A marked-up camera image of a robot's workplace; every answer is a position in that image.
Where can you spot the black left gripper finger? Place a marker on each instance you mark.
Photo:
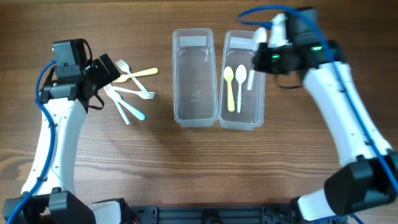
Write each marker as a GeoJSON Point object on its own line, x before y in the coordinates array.
{"type": "Point", "coordinates": [110, 66]}
{"type": "Point", "coordinates": [98, 74]}

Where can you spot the right clear plastic container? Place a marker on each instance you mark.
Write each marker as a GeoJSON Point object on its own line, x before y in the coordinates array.
{"type": "Point", "coordinates": [242, 91]}

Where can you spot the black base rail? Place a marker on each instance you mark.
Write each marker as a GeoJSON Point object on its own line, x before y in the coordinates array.
{"type": "Point", "coordinates": [264, 214]}

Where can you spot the yellow plastic spoon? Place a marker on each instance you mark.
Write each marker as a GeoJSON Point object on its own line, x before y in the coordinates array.
{"type": "Point", "coordinates": [228, 76]}

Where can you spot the clear plastic container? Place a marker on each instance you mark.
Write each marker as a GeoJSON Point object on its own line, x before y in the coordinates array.
{"type": "Point", "coordinates": [242, 91]}
{"type": "Point", "coordinates": [194, 77]}

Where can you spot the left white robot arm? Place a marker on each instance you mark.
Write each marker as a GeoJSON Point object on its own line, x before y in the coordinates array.
{"type": "Point", "coordinates": [48, 196]}

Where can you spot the light blue plastic fork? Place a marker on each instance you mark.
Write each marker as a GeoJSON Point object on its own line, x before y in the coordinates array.
{"type": "Point", "coordinates": [138, 114]}

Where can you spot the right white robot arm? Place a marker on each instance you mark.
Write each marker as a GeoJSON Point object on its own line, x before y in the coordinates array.
{"type": "Point", "coordinates": [368, 174]}

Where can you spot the white fork long handle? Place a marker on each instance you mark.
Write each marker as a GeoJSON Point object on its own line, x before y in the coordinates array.
{"type": "Point", "coordinates": [125, 68]}

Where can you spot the cream plastic fork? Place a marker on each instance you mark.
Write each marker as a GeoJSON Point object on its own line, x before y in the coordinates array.
{"type": "Point", "coordinates": [146, 96]}

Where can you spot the left clear plastic container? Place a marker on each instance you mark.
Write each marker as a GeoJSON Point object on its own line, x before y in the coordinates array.
{"type": "Point", "coordinates": [194, 77]}

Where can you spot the yellow plastic fork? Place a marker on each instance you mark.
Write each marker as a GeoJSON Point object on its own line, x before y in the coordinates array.
{"type": "Point", "coordinates": [124, 78]}

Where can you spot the white plastic fork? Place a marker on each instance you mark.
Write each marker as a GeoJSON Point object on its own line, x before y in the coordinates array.
{"type": "Point", "coordinates": [108, 89]}

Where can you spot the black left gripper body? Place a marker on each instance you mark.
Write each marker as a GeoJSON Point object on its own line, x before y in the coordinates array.
{"type": "Point", "coordinates": [104, 72]}

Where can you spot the white plastic spoon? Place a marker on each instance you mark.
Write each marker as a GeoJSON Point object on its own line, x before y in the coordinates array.
{"type": "Point", "coordinates": [260, 45]}
{"type": "Point", "coordinates": [241, 74]}

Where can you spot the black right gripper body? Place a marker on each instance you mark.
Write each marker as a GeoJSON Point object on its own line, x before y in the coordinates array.
{"type": "Point", "coordinates": [261, 59]}

